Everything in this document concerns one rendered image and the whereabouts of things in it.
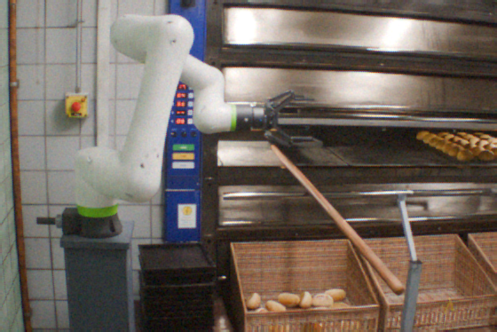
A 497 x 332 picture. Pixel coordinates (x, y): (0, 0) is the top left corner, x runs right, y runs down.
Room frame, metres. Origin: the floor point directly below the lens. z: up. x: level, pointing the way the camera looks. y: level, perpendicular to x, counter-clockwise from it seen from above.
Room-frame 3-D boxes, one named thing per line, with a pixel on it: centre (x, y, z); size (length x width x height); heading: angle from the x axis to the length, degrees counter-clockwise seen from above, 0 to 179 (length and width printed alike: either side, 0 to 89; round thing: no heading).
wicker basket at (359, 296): (2.49, -0.22, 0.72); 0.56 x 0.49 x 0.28; 100
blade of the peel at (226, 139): (3.38, -0.06, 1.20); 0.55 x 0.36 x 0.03; 99
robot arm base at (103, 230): (1.76, 0.51, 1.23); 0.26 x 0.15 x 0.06; 97
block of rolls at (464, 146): (3.39, -1.23, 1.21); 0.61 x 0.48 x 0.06; 10
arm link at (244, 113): (2.16, 0.04, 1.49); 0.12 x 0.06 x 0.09; 9
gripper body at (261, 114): (2.17, -0.04, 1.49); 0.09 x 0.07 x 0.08; 99
